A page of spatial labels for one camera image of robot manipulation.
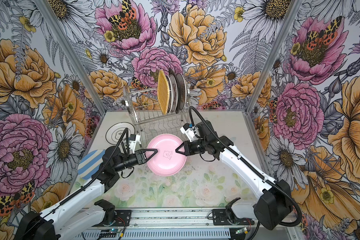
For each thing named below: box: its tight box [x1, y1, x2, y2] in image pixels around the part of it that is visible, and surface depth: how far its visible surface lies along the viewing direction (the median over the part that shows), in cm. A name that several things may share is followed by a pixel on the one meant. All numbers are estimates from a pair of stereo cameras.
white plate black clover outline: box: [105, 122, 136, 145], surface depth 111 cm
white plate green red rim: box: [166, 75, 173, 114], surface depth 73 cm
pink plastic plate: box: [147, 133, 187, 177], surface depth 74 cm
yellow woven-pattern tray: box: [157, 70, 170, 116], surface depth 77 cm
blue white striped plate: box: [78, 149, 106, 180], surface depth 96 cm
